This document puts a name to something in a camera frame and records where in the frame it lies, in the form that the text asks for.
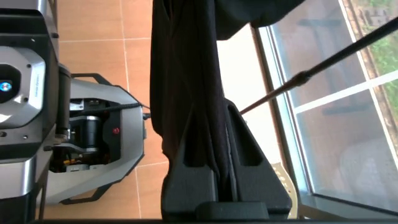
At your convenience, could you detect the window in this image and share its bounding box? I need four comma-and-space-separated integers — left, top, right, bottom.
253, 0, 398, 218

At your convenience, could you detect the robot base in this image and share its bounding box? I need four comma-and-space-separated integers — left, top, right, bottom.
0, 0, 147, 224

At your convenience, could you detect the black garment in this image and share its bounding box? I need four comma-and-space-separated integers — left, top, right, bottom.
150, 0, 307, 200

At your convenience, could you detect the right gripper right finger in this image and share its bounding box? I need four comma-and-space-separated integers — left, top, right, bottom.
225, 99, 293, 218

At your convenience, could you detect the black clothes rack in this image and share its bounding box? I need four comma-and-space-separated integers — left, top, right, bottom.
239, 16, 398, 116

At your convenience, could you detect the white laundry basket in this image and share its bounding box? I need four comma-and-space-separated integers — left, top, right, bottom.
271, 161, 299, 219

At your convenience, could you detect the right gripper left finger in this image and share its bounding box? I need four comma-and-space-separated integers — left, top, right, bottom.
161, 107, 218, 218

